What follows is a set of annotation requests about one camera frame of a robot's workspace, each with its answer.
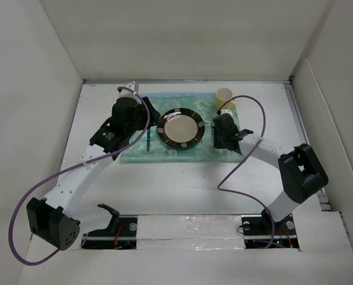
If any green handled silver fork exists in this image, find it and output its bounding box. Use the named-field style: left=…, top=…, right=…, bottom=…
left=146, top=127, right=151, bottom=152

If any dark rimmed cream plate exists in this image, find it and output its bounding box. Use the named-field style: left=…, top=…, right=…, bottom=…
left=157, top=107, right=205, bottom=150

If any yellow ceramic mug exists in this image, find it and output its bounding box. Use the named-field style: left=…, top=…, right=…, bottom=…
left=215, top=88, right=236, bottom=110

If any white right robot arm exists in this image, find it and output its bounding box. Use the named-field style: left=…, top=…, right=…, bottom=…
left=213, top=125, right=329, bottom=234

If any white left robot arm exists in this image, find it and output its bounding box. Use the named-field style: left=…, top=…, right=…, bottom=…
left=27, top=81, right=160, bottom=251

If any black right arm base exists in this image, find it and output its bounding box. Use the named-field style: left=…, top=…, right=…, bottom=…
left=237, top=214, right=300, bottom=249

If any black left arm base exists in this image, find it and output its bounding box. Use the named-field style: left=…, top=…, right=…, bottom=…
left=81, top=216, right=138, bottom=250

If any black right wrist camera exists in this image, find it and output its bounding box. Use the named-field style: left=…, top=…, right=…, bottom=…
left=212, top=113, right=238, bottom=135

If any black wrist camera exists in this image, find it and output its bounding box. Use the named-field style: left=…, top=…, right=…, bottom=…
left=212, top=113, right=238, bottom=135
left=110, top=97, right=140, bottom=134

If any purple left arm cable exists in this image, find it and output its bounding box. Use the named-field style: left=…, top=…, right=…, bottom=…
left=8, top=85, right=152, bottom=266

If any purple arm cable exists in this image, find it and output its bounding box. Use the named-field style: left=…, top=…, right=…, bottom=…
left=8, top=85, right=152, bottom=266
left=217, top=94, right=284, bottom=249

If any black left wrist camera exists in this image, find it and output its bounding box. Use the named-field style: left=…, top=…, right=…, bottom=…
left=110, top=97, right=140, bottom=134

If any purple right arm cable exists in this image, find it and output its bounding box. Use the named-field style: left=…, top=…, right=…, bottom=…
left=217, top=94, right=284, bottom=249

